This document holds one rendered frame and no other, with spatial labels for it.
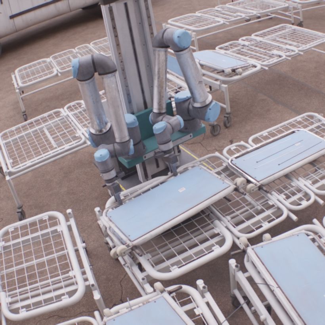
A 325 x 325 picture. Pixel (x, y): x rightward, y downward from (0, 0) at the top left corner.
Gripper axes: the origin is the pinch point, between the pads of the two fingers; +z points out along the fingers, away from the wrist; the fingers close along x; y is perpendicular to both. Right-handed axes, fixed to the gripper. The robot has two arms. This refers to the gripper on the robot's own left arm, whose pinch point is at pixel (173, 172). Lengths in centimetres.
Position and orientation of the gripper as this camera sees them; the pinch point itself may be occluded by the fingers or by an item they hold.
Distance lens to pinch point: 287.8
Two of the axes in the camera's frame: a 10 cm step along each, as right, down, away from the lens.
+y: 8.2, -4.3, 3.8
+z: 2.7, 8.8, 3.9
